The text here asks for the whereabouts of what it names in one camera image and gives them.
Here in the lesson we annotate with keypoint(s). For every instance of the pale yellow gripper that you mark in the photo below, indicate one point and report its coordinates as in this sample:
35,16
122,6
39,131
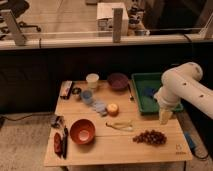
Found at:
164,115

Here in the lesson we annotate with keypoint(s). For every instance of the dark red grape bunch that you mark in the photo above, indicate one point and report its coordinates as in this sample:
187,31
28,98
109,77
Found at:
151,137

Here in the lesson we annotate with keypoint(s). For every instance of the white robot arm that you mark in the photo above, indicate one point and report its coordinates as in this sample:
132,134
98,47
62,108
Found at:
183,82

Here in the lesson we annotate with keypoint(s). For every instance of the purple bowl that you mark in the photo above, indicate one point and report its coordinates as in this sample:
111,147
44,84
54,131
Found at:
117,81

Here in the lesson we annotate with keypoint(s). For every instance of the red bowl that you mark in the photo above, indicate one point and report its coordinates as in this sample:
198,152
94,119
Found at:
82,131

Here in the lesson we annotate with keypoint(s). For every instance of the blue object in tray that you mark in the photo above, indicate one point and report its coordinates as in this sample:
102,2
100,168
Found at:
149,92

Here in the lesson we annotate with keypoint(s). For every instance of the green plastic tray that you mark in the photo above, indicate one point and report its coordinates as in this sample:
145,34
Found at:
145,86

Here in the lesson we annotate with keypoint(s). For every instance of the metal spoon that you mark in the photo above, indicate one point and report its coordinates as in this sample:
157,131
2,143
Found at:
131,96

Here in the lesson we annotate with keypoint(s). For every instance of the yellow red apple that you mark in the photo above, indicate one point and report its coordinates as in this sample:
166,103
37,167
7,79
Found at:
112,109

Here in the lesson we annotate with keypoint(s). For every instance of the blue cup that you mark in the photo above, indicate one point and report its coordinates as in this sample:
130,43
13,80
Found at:
87,96

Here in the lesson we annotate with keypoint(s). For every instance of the white cup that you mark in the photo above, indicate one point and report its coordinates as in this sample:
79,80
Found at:
92,80

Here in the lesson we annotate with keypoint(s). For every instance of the black marker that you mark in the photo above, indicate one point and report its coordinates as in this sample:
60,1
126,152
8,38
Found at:
64,143

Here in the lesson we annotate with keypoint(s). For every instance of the black white rectangular box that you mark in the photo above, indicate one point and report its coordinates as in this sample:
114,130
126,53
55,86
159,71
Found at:
66,89

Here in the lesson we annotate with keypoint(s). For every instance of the small metal clip object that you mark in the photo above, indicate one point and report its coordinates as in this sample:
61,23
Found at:
57,121

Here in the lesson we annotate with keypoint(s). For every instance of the white cardboard box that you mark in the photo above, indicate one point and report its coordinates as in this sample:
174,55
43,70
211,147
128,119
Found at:
105,13

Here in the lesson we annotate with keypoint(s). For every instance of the office chair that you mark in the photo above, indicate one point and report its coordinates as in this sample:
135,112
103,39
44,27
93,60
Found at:
18,7

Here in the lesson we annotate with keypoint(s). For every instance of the red handled tool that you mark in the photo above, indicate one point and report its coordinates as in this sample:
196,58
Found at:
57,144

